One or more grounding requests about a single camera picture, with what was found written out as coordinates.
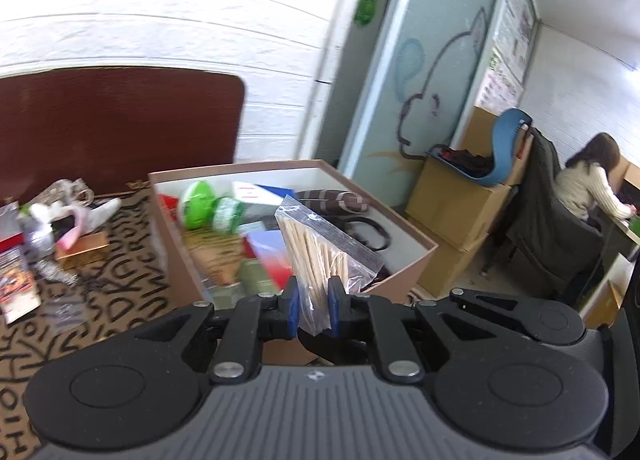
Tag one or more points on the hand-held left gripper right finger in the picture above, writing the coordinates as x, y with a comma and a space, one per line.
334, 310

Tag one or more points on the clear plastic bag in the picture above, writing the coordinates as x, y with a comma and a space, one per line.
42, 245

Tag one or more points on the bag of wooden sticks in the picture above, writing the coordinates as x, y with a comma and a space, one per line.
310, 260

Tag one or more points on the white and pink sock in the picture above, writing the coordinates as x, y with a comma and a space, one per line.
105, 210

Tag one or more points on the dark clothes on chair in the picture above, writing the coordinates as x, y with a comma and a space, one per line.
465, 159

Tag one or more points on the green bottle with white-banded cap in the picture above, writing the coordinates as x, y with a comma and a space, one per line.
197, 205

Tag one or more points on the kraft paper packet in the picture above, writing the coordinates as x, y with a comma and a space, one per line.
220, 260

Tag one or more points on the large cardboard carton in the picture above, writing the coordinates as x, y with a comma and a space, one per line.
450, 205

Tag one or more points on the dark brown wooden chair back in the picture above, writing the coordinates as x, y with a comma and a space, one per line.
125, 129

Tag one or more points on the red and silver box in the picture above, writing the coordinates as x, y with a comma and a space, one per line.
270, 255

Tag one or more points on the olive green packet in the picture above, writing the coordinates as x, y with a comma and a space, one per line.
257, 275

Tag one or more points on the black item inside sock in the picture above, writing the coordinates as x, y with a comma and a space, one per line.
62, 227

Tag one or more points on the blue and red card box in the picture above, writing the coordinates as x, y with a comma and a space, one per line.
17, 280

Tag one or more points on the dark jacket over chair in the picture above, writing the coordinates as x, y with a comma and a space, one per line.
545, 230

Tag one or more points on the small red item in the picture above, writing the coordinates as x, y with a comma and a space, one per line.
169, 203

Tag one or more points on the glass door with drawing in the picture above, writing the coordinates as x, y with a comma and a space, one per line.
435, 64

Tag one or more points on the brown cardboard box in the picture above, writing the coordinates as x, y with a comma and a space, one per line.
405, 280

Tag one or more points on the blue plastic chair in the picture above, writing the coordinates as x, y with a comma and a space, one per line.
505, 149

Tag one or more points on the brown striped pouch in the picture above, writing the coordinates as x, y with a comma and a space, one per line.
332, 201

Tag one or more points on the green door sign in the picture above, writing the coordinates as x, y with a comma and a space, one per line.
369, 2

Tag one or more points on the light wooden desk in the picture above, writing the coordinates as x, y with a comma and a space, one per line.
607, 285

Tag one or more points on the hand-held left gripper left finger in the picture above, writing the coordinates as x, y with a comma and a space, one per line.
293, 312

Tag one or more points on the wall posters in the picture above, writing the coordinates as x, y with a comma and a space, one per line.
515, 39

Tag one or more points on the white and red small box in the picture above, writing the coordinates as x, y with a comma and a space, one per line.
257, 192

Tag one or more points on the small golden brown box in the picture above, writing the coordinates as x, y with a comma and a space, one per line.
82, 250

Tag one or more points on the low cardboard carton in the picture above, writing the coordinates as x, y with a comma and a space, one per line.
450, 265

